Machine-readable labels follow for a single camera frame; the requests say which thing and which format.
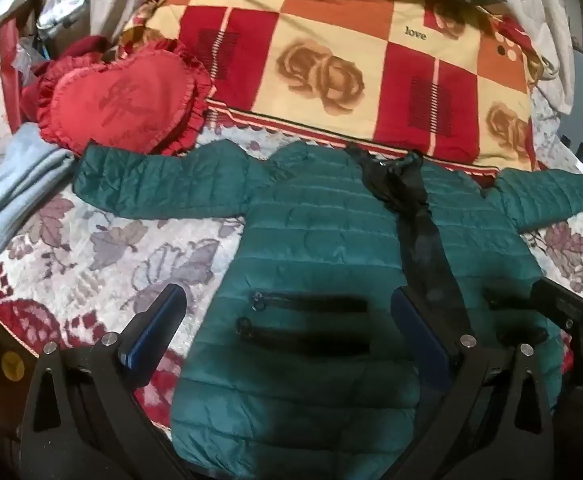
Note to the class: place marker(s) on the silver foil bag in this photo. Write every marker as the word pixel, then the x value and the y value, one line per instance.
pixel 61 10

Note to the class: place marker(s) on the floral bedspread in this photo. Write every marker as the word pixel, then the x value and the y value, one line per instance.
pixel 96 250

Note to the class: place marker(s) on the rose print checked blanket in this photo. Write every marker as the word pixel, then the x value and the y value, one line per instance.
pixel 321 20

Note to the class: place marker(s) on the green puffer jacket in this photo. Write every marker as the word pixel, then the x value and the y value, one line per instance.
pixel 311 240

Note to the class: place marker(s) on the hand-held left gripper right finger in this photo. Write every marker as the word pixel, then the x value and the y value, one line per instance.
pixel 416 330

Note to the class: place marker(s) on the red heart-shaped pillow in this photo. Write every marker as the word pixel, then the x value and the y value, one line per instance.
pixel 121 100

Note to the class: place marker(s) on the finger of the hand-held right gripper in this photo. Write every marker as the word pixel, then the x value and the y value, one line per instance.
pixel 564 302

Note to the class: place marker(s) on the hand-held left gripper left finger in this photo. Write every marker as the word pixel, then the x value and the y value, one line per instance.
pixel 159 317

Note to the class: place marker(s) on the light blue folded cloth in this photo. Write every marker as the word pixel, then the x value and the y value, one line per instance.
pixel 16 180

